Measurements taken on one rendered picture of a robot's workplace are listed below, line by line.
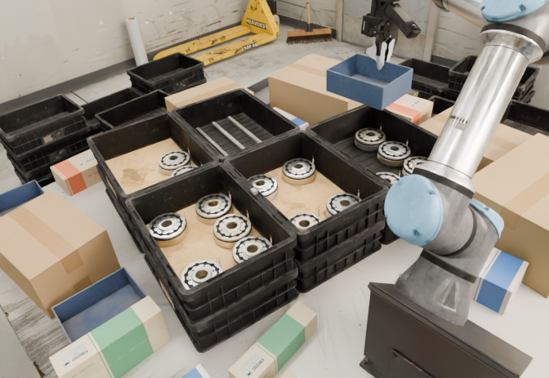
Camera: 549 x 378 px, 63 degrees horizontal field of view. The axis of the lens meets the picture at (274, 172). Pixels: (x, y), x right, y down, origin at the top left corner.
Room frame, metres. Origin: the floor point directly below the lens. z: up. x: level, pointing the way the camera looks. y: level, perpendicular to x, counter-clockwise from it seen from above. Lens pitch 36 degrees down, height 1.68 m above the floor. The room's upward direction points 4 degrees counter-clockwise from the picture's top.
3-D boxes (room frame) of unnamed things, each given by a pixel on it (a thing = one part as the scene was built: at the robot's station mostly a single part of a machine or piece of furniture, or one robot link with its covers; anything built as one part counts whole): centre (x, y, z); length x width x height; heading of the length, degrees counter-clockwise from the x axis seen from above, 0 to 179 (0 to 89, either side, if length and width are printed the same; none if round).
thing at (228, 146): (1.35, 0.13, 0.87); 0.40 x 0.30 x 0.11; 31
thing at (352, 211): (1.01, -0.08, 0.92); 0.40 x 0.30 x 0.02; 31
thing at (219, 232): (0.89, 0.12, 0.86); 0.10 x 0.10 x 0.01
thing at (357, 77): (1.21, -0.29, 1.10); 0.20 x 0.15 x 0.07; 43
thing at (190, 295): (0.85, 0.18, 0.92); 0.40 x 0.30 x 0.02; 31
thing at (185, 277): (0.72, 0.19, 0.86); 0.10 x 0.10 x 0.01
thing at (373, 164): (1.16, -0.33, 0.87); 0.40 x 0.30 x 0.11; 31
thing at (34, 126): (2.16, 1.24, 0.37); 0.40 x 0.30 x 0.45; 132
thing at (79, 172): (1.38, 0.72, 0.74); 0.16 x 0.12 x 0.07; 133
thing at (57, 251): (0.93, 0.65, 0.78); 0.30 x 0.22 x 0.16; 48
